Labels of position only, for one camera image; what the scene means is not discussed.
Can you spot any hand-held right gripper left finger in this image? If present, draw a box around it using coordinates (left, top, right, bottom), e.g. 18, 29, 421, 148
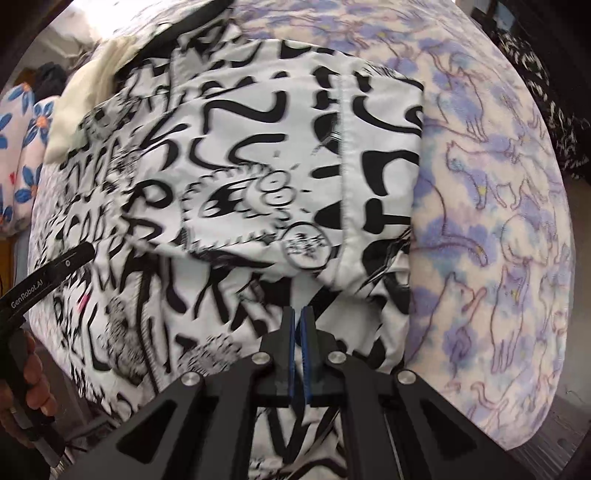
74, 307, 296, 480

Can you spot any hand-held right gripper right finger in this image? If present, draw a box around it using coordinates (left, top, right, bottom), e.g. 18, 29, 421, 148
298, 307, 522, 480

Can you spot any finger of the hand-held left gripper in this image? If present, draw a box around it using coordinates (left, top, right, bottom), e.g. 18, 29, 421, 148
41, 242, 96, 289

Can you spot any black and white printed shirt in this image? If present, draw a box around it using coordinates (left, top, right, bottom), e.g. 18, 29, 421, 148
25, 0, 426, 480

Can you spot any person's left hand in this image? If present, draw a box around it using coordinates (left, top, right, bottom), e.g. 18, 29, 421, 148
0, 333, 58, 450

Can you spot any blue flower print quilt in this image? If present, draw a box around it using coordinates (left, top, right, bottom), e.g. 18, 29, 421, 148
0, 80, 63, 236

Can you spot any cream folded garment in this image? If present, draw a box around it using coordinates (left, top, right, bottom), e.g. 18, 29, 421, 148
44, 37, 139, 162

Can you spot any dark cloth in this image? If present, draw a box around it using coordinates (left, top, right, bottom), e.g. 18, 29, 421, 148
34, 62, 68, 95

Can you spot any purple cat print blanket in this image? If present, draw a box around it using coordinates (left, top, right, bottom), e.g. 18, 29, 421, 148
231, 0, 583, 453

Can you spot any black white-speckled cloth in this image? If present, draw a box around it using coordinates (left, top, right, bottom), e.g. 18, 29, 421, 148
496, 28, 591, 181

